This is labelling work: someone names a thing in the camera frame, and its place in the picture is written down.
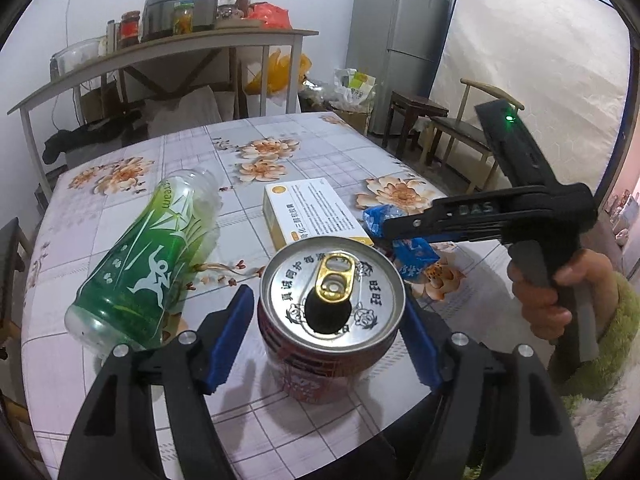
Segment dark wooden stool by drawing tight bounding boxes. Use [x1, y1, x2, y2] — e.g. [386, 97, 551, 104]
[382, 90, 450, 156]

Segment light wooden chair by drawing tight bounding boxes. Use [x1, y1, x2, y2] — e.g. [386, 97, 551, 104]
[419, 78, 526, 193]

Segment person's right hand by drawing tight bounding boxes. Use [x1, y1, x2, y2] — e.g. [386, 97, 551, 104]
[507, 250, 613, 346]

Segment dark seat wooden chair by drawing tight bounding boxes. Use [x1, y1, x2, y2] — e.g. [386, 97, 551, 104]
[0, 217, 31, 361]

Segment yellow plastic bag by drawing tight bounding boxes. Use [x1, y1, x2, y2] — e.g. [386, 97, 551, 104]
[245, 47, 313, 96]

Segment glass jar red contents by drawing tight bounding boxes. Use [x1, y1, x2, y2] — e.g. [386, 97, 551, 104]
[119, 10, 142, 46]

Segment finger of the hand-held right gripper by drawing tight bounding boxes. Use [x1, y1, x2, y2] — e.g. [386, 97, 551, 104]
[430, 186, 551, 220]
[381, 212, 507, 244]

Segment white pillow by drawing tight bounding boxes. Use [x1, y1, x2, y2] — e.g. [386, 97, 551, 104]
[145, 85, 236, 138]

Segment white yellow medicine box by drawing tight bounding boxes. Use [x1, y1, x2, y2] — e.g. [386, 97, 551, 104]
[262, 178, 375, 252]

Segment person's right forearm green sleeve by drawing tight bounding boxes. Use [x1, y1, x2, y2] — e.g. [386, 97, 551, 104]
[547, 270, 640, 480]

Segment red drink can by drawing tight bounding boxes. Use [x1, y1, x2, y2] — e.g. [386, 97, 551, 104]
[257, 239, 407, 406]

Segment glass jar yellow contents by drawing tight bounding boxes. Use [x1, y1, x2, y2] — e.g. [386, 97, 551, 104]
[173, 1, 195, 35]

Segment cardboard box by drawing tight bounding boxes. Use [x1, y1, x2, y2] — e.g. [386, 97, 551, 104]
[327, 102, 373, 136]

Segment black cloth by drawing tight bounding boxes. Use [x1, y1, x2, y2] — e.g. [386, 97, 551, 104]
[41, 110, 146, 165]

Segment red plastic bag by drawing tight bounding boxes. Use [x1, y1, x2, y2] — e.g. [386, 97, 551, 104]
[247, 2, 293, 31]

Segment grey rice cooker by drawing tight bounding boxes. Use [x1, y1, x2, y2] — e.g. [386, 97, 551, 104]
[141, 0, 220, 41]

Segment white plastic bag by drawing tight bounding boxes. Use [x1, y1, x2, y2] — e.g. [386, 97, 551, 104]
[332, 67, 377, 106]

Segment blue plastic wrapper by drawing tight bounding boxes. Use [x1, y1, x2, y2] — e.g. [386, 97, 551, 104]
[362, 203, 441, 281]

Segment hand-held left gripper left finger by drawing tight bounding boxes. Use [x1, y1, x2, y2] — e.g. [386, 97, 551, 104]
[57, 284, 256, 480]

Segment clear glass bowl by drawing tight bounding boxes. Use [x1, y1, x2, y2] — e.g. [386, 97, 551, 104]
[50, 37, 108, 81]

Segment grey top side table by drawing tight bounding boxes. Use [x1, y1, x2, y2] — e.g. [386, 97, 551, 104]
[7, 27, 321, 211]

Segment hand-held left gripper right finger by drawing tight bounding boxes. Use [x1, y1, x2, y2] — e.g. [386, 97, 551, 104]
[395, 285, 586, 480]

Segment green label plastic bottle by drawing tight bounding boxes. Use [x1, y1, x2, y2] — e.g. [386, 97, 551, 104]
[65, 167, 223, 351]

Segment grey refrigerator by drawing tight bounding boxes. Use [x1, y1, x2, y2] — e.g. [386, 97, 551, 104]
[345, 0, 453, 136]

